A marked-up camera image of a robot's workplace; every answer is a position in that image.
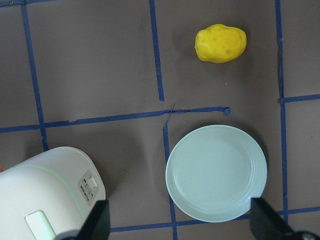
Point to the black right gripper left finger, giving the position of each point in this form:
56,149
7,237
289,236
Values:
97,224

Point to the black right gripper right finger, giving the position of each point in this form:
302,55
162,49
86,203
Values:
266,224

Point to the white rice cooker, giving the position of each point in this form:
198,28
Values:
59,187

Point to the pale green plate near potato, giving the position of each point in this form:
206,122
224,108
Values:
214,171

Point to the yellow toy potato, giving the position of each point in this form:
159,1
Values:
219,43

